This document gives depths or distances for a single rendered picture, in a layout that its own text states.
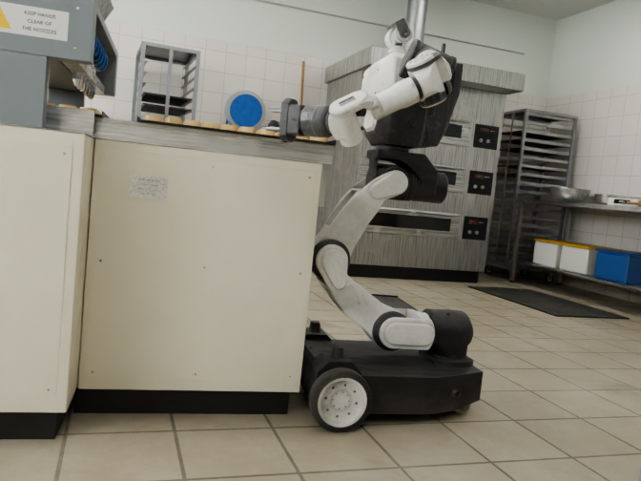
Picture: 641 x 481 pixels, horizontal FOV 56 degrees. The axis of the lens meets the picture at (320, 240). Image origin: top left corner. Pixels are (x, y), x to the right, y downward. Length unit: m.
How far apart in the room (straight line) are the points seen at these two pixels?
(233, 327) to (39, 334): 0.56
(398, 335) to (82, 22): 1.38
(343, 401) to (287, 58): 4.82
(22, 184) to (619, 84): 6.09
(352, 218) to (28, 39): 1.11
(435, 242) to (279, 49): 2.48
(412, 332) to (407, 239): 3.55
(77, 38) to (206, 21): 4.59
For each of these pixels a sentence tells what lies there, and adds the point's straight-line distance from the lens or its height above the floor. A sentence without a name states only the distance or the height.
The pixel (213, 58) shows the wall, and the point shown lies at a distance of 6.23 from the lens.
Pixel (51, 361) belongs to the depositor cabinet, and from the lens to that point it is 1.79.
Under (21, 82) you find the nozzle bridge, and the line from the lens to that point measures 1.75.
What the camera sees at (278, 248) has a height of 0.56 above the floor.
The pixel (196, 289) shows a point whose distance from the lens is 1.92.
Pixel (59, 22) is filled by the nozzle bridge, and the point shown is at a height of 1.11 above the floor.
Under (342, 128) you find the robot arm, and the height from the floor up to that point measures 0.92.
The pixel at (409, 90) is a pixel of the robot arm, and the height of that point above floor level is 1.04.
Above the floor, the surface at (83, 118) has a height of 0.89.
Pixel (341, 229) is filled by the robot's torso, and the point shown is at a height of 0.63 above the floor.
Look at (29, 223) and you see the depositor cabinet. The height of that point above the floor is 0.59.
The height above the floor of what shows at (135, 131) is 0.87.
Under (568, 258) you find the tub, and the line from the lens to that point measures 6.17.
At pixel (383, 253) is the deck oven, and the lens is 5.60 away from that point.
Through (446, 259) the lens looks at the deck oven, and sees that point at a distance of 5.91.
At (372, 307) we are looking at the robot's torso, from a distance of 2.16.
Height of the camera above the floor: 0.75
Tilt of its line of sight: 5 degrees down
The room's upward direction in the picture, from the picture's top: 6 degrees clockwise
